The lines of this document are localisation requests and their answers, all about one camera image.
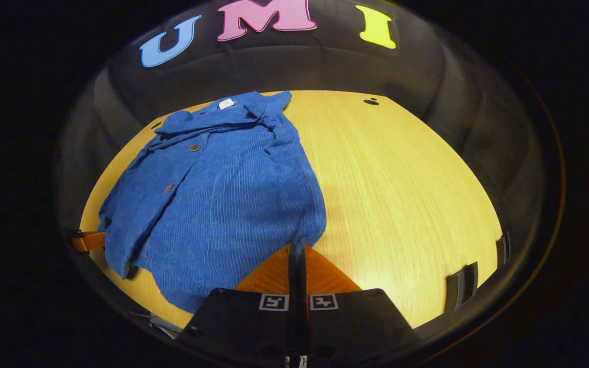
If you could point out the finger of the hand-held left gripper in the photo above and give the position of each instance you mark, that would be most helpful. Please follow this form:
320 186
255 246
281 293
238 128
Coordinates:
89 241

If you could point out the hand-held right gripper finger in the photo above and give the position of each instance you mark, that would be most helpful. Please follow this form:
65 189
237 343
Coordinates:
302 322
293 322

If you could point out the black table edge bracket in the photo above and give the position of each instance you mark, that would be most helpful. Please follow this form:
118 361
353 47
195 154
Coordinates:
502 249
460 286

